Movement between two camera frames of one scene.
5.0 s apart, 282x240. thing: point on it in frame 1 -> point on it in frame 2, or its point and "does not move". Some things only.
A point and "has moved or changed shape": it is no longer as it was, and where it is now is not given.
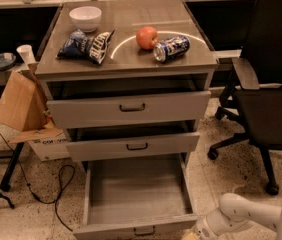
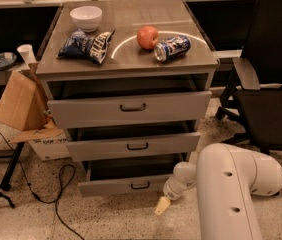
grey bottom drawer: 138,198 has moved or changed shape
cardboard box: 23,102 does not move
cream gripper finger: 190,236 -> 164,203
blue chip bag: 79,45 does not move
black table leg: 6,180 does not move
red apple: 147,37 does not move
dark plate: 1,61 does not move
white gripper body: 203,229 -> 170,191
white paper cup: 26,53 does not move
